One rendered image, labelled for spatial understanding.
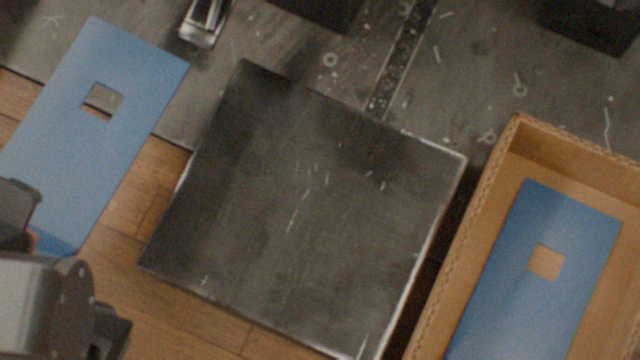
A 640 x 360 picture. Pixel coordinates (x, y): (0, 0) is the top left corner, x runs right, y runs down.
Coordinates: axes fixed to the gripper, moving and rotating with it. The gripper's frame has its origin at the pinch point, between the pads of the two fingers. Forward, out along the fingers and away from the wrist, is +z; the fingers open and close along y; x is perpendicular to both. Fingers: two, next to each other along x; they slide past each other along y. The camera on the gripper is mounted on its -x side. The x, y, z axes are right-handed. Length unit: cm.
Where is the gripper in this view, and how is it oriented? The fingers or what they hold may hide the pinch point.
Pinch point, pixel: (9, 228)
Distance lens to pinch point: 73.0
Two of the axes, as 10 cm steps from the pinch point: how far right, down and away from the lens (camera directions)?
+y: 4.3, -8.9, -1.8
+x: -8.9, -4.4, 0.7
